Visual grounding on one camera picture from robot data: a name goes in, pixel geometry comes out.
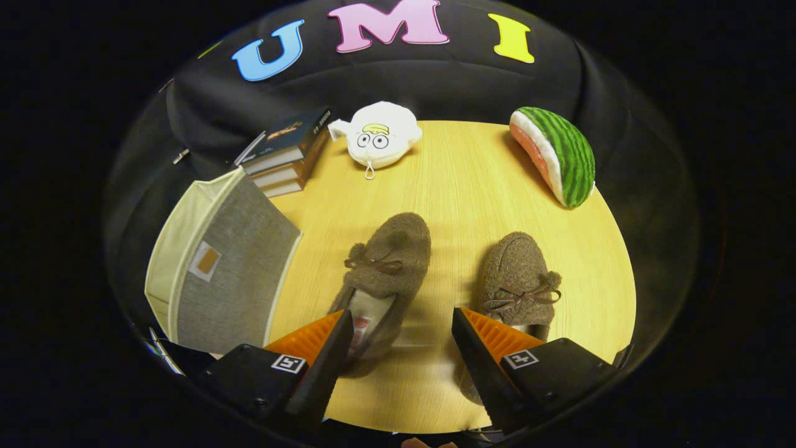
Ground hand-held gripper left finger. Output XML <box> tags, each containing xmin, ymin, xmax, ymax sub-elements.
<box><xmin>199</xmin><ymin>309</ymin><xmax>355</xmax><ymax>436</ymax></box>

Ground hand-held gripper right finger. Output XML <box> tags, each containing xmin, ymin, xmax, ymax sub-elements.
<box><xmin>451</xmin><ymin>307</ymin><xmax>622</xmax><ymax>436</ymax></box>

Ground brown fuzzy shoe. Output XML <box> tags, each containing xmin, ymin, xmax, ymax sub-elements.
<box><xmin>327</xmin><ymin>212</ymin><xmax>433</xmax><ymax>379</ymax></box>
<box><xmin>459</xmin><ymin>231</ymin><xmax>563</xmax><ymax>406</ymax></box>

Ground grey fabric storage box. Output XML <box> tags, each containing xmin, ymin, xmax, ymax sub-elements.
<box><xmin>144</xmin><ymin>167</ymin><xmax>304</xmax><ymax>355</ymax></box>

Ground brown cover book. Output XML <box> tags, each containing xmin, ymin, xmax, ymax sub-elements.
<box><xmin>261</xmin><ymin>177</ymin><xmax>310</xmax><ymax>199</ymax></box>
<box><xmin>251</xmin><ymin>134</ymin><xmax>328</xmax><ymax>190</ymax></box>

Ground watermelon slice plush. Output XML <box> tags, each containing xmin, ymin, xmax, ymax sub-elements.
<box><xmin>509</xmin><ymin>106</ymin><xmax>596</xmax><ymax>210</ymax></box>

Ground white cover book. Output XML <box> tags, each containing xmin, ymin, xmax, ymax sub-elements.
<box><xmin>233</xmin><ymin>130</ymin><xmax>267</xmax><ymax>168</ymax></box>

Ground dark blue book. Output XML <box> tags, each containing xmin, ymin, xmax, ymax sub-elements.
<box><xmin>239</xmin><ymin>106</ymin><xmax>333</xmax><ymax>177</ymax></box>

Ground white plush toy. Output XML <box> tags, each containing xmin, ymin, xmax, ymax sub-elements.
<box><xmin>327</xmin><ymin>101</ymin><xmax>423</xmax><ymax>180</ymax></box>

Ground black backdrop cloth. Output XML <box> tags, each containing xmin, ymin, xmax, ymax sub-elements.
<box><xmin>106</xmin><ymin>0</ymin><xmax>701</xmax><ymax>355</ymax></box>

